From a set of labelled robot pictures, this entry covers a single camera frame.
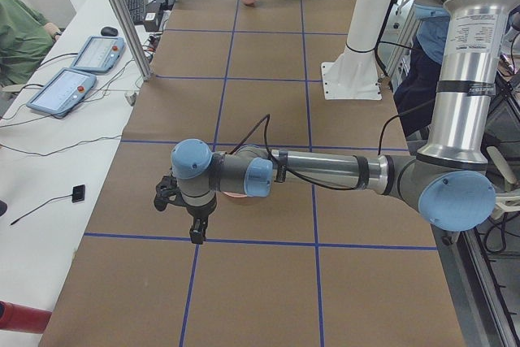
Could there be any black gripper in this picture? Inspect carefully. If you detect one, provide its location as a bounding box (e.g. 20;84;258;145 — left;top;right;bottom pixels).
186;203;216;245

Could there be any pink plate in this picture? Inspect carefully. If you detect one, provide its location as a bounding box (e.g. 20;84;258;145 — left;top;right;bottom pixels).
222;192;248;199

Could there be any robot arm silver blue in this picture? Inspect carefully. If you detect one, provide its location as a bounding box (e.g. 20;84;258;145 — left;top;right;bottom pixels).
154;0;519;244

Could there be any small black square sensor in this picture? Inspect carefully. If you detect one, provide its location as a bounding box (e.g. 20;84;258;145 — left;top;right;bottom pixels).
71;184;86;203

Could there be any brown paper table cover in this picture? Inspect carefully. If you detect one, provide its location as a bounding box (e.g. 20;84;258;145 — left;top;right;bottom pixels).
41;0;465;346

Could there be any near blue teach pendant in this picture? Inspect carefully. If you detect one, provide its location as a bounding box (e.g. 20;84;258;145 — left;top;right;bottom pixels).
26;68;97;118

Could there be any blue teach pendant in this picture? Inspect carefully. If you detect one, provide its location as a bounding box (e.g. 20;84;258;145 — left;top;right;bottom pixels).
26;68;97;118
71;36;125;74

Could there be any red cylinder object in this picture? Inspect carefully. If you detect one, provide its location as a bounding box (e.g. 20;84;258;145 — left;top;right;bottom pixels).
0;301;52;334

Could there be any far blue teach pendant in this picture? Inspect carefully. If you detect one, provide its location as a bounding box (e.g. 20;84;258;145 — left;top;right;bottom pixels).
71;36;125;74

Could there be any small black box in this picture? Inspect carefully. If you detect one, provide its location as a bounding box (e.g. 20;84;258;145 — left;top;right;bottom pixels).
143;9;163;32

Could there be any black computer mouse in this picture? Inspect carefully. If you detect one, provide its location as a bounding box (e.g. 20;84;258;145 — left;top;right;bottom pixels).
100;26;119;37

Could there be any black keyboard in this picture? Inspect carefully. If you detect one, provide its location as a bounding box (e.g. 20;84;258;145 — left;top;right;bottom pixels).
124;0;146;24

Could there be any person in blue shirt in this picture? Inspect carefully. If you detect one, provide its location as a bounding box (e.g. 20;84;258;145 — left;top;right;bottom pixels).
394;5;450;136

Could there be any person in green shirt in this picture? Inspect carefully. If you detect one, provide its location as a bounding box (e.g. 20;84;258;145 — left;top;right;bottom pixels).
1;0;62;86

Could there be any white office chair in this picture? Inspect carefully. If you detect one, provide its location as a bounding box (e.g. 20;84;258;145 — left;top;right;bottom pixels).
487;146;519;220

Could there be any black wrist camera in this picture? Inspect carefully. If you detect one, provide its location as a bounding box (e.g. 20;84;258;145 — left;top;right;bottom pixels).
154;175;184;211

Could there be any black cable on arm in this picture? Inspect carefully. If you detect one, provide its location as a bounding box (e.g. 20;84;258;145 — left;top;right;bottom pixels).
227;113;411;191

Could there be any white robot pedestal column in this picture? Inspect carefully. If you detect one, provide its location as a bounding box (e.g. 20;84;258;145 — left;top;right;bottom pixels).
321;0;392;100

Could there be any aluminium frame post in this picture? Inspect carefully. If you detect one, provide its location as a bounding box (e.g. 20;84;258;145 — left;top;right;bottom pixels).
109;0;152;81

